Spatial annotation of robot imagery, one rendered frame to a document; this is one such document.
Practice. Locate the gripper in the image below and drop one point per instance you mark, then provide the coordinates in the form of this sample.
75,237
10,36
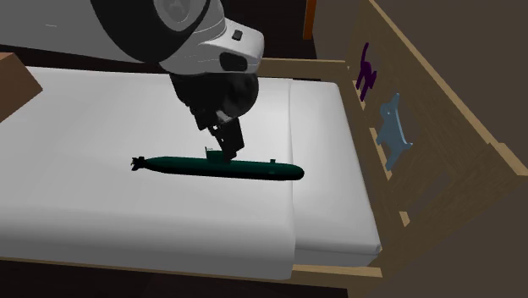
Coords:
214,93

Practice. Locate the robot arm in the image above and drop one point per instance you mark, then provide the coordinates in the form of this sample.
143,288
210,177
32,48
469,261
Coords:
49,29

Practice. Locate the dark green toy submarine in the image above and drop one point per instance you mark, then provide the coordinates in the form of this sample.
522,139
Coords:
247,169

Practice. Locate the wooden bed with white mattress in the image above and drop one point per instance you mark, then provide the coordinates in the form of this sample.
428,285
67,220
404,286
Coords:
103,198

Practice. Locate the purple cat figure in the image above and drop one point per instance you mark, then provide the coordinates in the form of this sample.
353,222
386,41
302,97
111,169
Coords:
364,72

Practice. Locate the light blue animal figure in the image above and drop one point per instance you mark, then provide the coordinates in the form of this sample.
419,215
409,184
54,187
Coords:
392,132

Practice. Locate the brown block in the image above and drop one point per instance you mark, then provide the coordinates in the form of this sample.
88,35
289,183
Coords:
12,86

